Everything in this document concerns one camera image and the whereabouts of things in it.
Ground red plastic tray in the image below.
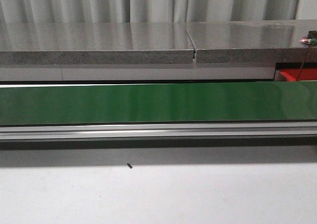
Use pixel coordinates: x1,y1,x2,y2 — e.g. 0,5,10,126
280,68,317,82

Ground green conveyor belt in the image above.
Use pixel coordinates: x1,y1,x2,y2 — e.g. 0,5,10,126
0,81,317,126

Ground white pleated curtain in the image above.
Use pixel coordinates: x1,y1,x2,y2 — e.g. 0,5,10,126
0,0,317,23

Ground small circuit board red LED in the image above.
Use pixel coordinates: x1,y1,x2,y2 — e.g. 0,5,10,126
300,37,317,45

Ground aluminium conveyor frame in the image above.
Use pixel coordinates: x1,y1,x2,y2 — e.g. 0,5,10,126
0,121,317,142

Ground red orange wire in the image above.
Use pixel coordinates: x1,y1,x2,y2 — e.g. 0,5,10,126
298,42,316,81

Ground grey stone countertop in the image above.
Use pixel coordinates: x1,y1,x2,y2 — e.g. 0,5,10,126
0,20,317,65

